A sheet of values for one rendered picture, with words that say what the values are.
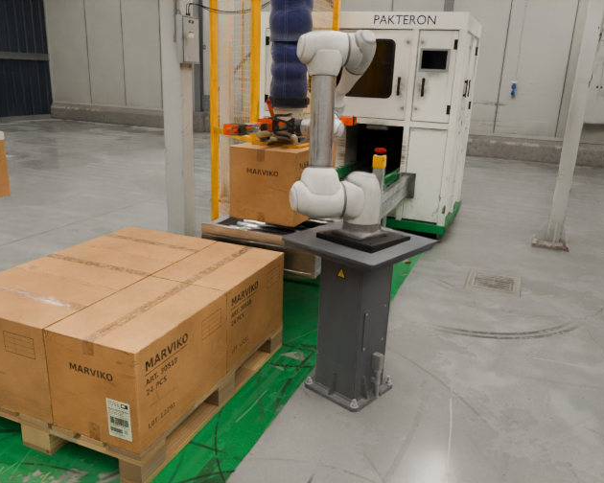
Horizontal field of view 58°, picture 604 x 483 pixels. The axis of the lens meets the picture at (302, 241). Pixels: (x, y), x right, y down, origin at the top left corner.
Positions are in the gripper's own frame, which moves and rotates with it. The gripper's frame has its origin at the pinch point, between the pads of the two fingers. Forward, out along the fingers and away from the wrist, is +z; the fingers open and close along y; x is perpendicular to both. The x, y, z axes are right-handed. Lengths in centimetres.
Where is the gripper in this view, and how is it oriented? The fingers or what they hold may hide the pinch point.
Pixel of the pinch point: (267, 124)
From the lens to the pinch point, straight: 295.5
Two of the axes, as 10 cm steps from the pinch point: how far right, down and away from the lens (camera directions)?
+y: -0.3, 9.6, 2.9
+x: 3.8, -2.6, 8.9
